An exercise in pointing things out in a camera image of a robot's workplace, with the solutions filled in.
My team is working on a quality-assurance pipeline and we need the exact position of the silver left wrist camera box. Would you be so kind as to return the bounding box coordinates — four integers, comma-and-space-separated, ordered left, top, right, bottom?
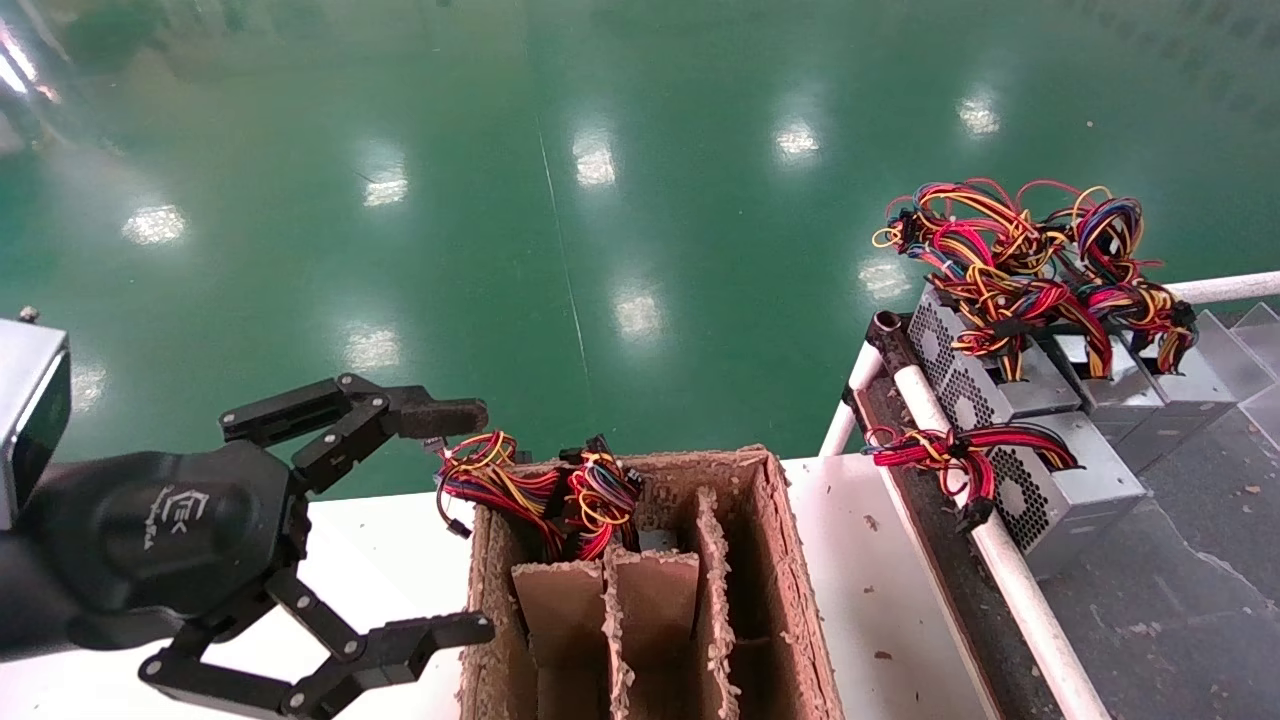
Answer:
0, 308, 73, 531

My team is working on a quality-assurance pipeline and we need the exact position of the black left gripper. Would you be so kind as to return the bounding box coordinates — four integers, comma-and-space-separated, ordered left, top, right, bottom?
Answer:
18, 374, 496, 719

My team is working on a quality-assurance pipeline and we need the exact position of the tangled multicolour wire bundle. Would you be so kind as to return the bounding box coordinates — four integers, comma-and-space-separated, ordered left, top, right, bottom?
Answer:
1075, 195, 1198, 376
1000, 180, 1116, 379
872, 180, 1051, 384

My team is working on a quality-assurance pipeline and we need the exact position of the red yellow wire bundle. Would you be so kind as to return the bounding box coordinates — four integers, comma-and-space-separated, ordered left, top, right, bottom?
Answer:
436, 432, 566, 561

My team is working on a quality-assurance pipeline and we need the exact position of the short cardboard divider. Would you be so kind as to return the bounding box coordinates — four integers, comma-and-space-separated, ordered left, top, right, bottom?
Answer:
512, 560, 608, 720
603, 548, 701, 720

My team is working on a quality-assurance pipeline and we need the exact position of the clear plastic sheet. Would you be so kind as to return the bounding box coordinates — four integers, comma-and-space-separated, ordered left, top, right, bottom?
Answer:
1195, 303, 1280, 451

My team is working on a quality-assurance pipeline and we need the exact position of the white pipe rail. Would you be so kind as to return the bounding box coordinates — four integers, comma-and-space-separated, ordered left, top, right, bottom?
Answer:
1165, 272, 1280, 306

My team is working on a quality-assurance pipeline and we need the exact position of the power supply case round fan grille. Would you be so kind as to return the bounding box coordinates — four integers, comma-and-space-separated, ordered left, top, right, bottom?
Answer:
985, 410, 1148, 579

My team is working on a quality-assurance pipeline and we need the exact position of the brown cardboard box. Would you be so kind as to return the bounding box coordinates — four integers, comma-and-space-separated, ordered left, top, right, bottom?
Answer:
458, 445, 843, 720

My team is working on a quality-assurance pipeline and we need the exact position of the multicolour wire bundle black connector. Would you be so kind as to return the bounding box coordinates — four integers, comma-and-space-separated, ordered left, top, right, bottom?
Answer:
558, 435, 643, 563

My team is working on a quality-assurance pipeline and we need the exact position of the long cardboard divider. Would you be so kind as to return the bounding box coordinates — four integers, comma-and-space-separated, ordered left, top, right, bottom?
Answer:
693, 488, 743, 720

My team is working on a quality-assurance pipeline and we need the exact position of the long white pipe rusty end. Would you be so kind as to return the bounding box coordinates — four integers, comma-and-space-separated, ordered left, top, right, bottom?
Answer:
868, 310, 1113, 720

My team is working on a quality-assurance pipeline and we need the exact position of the short white pipe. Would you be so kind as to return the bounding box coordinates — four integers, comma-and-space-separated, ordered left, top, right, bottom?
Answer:
818, 343, 886, 458

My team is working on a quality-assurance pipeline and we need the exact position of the grey power supply case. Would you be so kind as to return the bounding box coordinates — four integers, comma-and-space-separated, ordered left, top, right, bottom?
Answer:
1048, 330, 1169, 473
1135, 335, 1246, 451

